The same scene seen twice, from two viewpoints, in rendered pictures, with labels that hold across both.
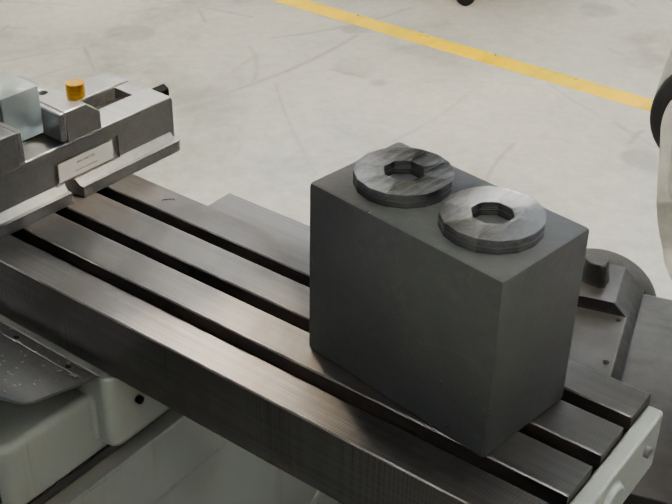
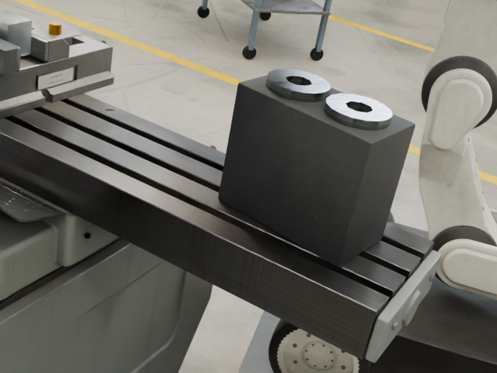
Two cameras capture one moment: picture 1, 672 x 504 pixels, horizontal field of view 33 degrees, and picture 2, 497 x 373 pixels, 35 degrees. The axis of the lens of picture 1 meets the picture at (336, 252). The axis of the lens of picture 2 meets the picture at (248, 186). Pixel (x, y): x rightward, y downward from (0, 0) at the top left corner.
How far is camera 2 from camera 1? 24 cm
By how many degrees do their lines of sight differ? 10
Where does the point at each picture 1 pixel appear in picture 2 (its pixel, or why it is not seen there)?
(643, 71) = not seen: hidden behind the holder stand
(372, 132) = (188, 129)
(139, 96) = (91, 44)
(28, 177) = (19, 81)
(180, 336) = (131, 185)
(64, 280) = (46, 146)
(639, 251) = not seen: hidden behind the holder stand
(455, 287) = (336, 149)
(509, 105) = not seen: hidden behind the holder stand
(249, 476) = (135, 313)
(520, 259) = (379, 133)
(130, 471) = (70, 289)
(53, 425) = (30, 244)
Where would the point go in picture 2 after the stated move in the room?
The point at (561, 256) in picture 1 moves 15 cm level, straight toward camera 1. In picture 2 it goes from (400, 137) to (404, 188)
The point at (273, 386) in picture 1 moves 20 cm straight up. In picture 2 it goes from (197, 217) to (219, 86)
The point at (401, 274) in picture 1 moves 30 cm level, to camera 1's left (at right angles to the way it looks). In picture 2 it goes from (297, 142) to (66, 115)
